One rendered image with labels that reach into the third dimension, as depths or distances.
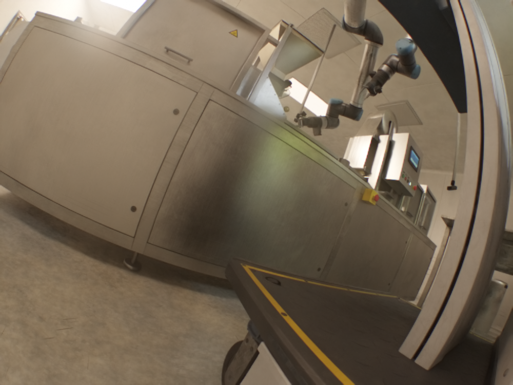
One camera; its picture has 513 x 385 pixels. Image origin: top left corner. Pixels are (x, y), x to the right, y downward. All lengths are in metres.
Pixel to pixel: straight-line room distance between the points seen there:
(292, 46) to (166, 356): 1.54
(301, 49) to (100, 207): 1.34
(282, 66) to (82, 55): 1.07
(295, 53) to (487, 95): 1.19
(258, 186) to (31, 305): 0.87
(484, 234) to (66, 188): 1.05
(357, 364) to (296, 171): 0.84
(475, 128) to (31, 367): 0.85
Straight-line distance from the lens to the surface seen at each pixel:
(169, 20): 1.23
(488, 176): 0.37
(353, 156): 1.87
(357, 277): 1.53
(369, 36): 1.43
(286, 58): 1.43
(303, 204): 1.02
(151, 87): 0.85
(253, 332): 0.41
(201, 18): 1.25
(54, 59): 1.03
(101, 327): 0.64
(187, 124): 0.82
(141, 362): 0.58
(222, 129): 0.84
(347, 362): 0.26
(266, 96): 1.24
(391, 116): 2.17
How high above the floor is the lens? 0.44
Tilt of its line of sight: 3 degrees up
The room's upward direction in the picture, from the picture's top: 23 degrees clockwise
